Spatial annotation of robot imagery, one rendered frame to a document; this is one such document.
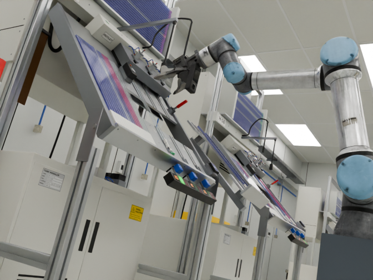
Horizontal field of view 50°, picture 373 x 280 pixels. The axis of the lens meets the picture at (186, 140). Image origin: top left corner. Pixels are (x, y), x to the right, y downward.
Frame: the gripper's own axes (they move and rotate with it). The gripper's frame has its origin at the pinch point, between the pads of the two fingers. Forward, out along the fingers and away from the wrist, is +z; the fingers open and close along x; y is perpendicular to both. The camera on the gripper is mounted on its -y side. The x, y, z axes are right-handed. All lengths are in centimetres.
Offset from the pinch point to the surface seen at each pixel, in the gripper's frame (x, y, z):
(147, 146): 19.1, -35.1, 2.6
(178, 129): -30.0, -1.4, 11.9
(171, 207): -288, 79, 164
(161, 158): 8.8, -35.3, 3.9
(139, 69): -1.6, 18.4, 10.2
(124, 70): 7.2, 13.8, 12.4
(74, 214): 41, -59, 18
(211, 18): -210, 234, 15
